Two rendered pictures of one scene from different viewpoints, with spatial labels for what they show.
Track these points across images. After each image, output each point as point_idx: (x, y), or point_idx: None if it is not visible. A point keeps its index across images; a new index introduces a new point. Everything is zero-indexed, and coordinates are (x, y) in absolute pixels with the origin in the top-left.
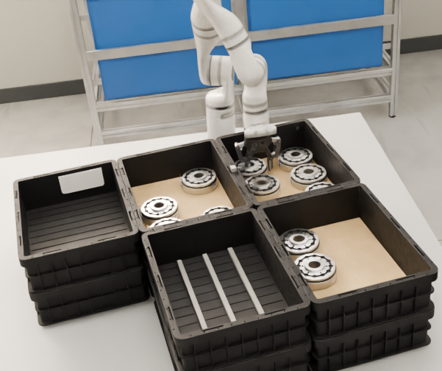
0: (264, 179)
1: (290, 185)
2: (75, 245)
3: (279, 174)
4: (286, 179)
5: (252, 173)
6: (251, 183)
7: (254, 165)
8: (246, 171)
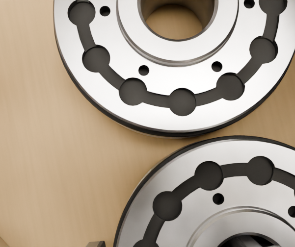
0: (154, 33)
1: (4, 73)
2: None
3: (43, 219)
4: (14, 142)
5: (230, 152)
6: (252, 14)
7: (208, 239)
8: (274, 183)
